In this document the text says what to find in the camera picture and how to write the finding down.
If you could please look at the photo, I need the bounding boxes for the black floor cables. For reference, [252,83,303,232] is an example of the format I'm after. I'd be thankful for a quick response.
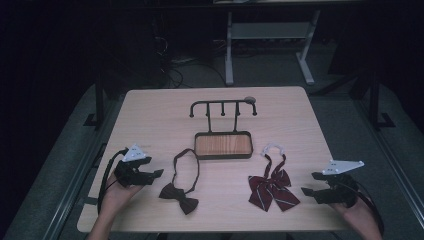
[153,34,228,90]

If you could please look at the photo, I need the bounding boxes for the black metal stand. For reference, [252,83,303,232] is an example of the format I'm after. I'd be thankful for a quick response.
[366,69,397,131]
[82,71,108,130]

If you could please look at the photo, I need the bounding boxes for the black hook rack wooden base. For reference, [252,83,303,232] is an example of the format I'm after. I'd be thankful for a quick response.
[188,96,259,161]

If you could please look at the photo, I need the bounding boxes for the person's left hand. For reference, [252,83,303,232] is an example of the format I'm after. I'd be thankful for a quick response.
[100,169,147,216]

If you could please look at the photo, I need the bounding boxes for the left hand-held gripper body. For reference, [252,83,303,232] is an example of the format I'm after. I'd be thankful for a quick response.
[114,143,155,188]

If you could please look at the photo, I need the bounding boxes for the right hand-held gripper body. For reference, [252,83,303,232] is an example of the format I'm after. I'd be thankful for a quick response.
[313,159,365,208]

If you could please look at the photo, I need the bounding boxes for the grey metal stand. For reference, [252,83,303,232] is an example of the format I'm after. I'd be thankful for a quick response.
[224,9,322,87]

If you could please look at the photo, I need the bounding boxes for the person's right hand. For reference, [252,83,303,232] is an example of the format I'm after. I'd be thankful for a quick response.
[329,196,373,226]

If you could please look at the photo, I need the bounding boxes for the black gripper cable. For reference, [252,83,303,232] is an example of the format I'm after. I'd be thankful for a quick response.
[344,179,385,236]
[96,148,130,215]

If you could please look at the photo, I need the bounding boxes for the red striped bow tie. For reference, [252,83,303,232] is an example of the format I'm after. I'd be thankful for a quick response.
[247,143,301,213]

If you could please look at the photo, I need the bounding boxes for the dark brown bow tie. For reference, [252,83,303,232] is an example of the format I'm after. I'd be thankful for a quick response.
[158,148,201,216]

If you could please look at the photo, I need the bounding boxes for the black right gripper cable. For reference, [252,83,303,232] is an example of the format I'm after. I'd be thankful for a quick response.
[344,179,385,236]

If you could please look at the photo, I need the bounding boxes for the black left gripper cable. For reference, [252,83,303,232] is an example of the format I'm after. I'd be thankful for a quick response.
[96,148,130,215]

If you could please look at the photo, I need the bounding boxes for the white power strip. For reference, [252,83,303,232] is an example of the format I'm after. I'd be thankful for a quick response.
[171,57,198,65]

